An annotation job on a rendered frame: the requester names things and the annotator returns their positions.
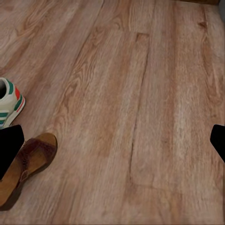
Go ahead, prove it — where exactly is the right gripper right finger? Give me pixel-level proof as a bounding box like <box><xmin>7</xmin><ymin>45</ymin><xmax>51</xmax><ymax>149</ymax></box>
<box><xmin>210</xmin><ymin>124</ymin><xmax>225</xmax><ymax>162</ymax></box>

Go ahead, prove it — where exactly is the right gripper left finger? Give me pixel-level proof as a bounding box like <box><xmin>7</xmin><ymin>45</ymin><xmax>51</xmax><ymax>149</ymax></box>
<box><xmin>0</xmin><ymin>125</ymin><xmax>24</xmax><ymax>181</ymax></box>

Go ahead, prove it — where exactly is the sandal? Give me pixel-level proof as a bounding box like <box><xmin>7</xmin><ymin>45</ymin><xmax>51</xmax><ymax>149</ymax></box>
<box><xmin>0</xmin><ymin>133</ymin><xmax>58</xmax><ymax>211</ymax></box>

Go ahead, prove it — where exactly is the gym shoe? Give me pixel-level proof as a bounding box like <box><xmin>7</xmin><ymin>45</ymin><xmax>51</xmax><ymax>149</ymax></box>
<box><xmin>0</xmin><ymin>77</ymin><xmax>26</xmax><ymax>130</ymax></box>

